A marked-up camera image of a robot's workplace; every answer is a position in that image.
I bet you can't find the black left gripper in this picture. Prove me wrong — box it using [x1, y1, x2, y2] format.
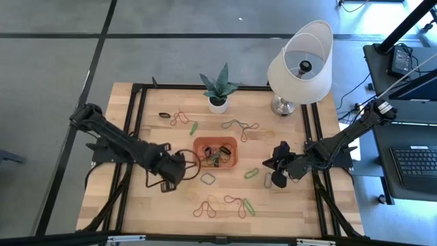
[146, 142, 188, 193]

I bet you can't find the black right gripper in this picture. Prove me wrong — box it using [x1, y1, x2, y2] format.
[262, 140, 313, 189]

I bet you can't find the orange plastic bin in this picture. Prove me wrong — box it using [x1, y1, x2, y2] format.
[193, 136, 239, 169]

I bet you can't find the blue thin rubber band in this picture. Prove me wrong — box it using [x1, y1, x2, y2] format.
[221, 119, 251, 131]

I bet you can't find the white shade silver table lamp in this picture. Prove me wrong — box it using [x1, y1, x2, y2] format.
[266, 19, 334, 117]

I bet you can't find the green plant in white pot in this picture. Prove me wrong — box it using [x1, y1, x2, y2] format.
[199, 63, 244, 115]

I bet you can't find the black desk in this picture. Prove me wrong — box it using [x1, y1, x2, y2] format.
[363, 43, 437, 202]

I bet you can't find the black keyboard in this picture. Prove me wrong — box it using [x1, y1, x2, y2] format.
[390, 145, 437, 179]

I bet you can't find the grey chair leg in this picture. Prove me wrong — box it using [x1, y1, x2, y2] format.
[0, 149, 27, 164]

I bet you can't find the black power adapter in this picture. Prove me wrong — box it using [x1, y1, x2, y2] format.
[388, 45, 412, 78]

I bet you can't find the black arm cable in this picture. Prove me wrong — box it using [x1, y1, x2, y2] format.
[145, 148, 202, 189]

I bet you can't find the black floor cable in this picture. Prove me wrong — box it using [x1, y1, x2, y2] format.
[338, 0, 370, 14]
[336, 73, 372, 111]

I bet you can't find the white cord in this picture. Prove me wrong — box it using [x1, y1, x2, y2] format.
[378, 62, 437, 100]

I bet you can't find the black metal post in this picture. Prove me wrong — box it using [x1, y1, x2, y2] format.
[375, 0, 437, 55]

